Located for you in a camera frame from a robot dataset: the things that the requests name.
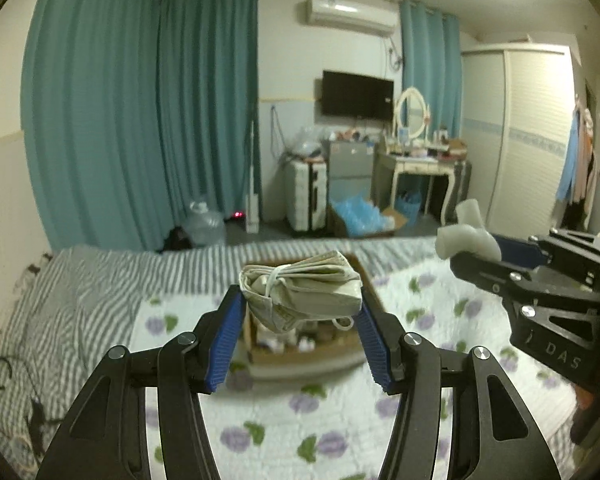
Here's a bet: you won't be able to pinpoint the pale soft foam piece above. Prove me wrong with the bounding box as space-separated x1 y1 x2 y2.
435 199 503 261

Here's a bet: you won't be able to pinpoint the grey gingham bed sheet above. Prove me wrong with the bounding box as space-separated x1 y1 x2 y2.
0 237 446 476

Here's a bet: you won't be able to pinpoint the white upright pole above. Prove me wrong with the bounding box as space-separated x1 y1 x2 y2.
245 120 262 233

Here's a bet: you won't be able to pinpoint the white suitcase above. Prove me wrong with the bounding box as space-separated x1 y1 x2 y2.
285 157 329 233

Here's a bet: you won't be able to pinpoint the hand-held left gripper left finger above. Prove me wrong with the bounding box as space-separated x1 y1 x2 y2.
35 285 248 480

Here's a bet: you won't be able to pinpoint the clear plastic bag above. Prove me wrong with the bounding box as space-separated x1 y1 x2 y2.
287 127 328 161

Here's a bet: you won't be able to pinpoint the white air conditioner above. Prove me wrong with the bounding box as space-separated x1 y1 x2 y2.
305 0 400 37

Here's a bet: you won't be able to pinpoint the black bag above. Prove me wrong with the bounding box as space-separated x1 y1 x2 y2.
162 227 193 252

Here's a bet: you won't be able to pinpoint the light teal curtain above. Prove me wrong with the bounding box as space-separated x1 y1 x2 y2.
399 0 463 141

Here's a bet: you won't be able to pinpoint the black cable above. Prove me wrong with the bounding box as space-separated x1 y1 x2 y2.
0 355 61 456

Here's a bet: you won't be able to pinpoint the white oval mirror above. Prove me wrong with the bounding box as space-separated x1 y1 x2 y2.
394 86 428 141

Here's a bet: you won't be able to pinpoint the blue basket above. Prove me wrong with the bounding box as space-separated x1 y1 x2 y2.
397 190 423 218

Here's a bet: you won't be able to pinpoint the cardboard box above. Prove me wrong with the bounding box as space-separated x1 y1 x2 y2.
242 255 388 367

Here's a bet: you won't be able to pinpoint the white louvred wardrobe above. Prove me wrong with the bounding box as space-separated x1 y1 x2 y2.
460 42 581 233

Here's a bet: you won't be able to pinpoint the dark teal curtain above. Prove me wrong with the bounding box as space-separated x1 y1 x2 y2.
20 0 166 253
157 0 261 226

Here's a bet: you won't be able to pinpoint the clear water jug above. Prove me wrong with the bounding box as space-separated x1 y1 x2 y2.
182 201 227 246

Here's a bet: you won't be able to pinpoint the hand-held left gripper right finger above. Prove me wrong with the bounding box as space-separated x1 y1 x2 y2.
352 305 576 480

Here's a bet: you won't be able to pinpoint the white dressing table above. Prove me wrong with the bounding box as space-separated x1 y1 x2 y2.
375 147 473 221

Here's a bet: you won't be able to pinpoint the black wall television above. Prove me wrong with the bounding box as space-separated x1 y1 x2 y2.
321 70 396 122

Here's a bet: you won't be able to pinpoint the grey mini fridge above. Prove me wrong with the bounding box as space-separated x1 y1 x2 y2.
328 139 376 201

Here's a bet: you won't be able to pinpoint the blue plastic bags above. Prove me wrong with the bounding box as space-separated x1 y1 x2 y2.
330 195 411 238

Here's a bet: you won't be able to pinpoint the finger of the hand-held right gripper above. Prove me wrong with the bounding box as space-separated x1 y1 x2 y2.
492 229 600 291
450 249 600 311

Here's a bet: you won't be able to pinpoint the hanging clothes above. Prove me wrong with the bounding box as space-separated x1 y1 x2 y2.
555 105 600 206

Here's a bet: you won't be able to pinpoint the beige face mask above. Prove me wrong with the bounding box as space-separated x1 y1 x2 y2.
238 251 363 333

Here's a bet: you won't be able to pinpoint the white floral quilt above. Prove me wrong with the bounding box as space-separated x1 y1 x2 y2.
130 255 581 480

